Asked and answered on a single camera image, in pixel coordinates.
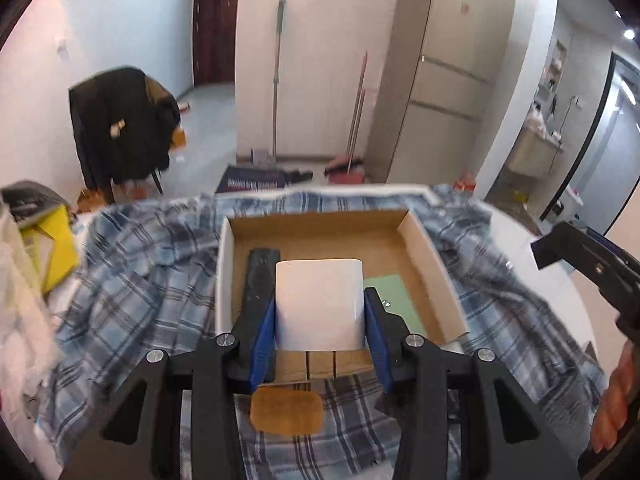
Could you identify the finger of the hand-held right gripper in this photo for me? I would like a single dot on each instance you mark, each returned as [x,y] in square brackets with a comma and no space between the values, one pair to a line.
[605,246]
[550,247]

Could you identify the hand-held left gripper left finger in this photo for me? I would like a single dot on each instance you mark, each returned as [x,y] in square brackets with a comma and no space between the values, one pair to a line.
[265,330]

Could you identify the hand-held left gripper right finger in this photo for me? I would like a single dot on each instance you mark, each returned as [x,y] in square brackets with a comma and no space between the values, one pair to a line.
[376,330]

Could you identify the green card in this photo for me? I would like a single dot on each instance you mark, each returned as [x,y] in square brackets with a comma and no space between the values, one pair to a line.
[395,305]

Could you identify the black remote control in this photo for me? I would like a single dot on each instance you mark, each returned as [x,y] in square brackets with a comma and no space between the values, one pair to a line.
[260,275]

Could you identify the white power adapter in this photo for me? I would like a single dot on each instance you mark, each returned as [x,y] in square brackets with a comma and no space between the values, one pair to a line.
[320,305]

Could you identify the orange plastic case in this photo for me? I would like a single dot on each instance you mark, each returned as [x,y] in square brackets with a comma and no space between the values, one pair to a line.
[285,410]

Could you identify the cardboard box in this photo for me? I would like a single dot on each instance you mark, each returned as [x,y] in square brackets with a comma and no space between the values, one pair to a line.
[325,240]

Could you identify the person's right hand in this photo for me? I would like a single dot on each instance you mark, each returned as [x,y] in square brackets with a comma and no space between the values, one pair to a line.
[612,405]

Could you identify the bathroom vanity cabinet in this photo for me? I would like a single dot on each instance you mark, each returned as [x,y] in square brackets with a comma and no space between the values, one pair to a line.
[532,155]

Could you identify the red box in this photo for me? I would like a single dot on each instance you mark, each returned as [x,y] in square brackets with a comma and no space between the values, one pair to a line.
[466,181]

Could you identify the black framed glass door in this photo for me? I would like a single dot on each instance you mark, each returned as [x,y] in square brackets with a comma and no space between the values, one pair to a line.
[607,125]

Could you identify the blue plaid cloth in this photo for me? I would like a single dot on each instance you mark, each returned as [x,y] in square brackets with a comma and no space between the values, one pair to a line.
[150,285]

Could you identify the pink cloth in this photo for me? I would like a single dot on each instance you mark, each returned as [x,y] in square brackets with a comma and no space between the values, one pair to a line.
[536,121]

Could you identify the dark printed doormat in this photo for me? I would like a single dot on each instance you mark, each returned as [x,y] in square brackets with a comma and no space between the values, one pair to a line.
[250,180]

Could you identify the red dustpan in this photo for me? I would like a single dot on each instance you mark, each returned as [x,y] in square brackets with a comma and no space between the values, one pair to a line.
[345,170]

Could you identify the small blue white box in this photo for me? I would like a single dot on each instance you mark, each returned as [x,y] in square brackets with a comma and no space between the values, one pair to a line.
[262,156]

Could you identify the orange box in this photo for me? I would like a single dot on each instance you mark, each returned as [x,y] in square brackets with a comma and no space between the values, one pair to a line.
[178,138]

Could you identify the beige refrigerator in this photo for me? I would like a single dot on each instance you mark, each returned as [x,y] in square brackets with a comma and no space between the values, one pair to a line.
[450,60]

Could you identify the white plastic bag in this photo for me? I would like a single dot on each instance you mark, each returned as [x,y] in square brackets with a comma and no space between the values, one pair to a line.
[25,310]

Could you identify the black jacket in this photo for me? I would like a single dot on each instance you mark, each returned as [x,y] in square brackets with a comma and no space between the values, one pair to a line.
[115,125]

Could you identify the brown jacket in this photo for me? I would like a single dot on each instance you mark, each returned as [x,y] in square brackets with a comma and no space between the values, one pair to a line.
[159,92]

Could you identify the grey bag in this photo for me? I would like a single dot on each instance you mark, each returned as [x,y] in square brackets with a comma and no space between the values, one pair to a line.
[30,197]

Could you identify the dark wooden door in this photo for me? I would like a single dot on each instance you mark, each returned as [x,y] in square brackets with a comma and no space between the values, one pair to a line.
[215,25]

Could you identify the bathroom wall niche shelf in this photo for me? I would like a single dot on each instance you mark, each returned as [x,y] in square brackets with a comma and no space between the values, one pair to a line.
[556,67]

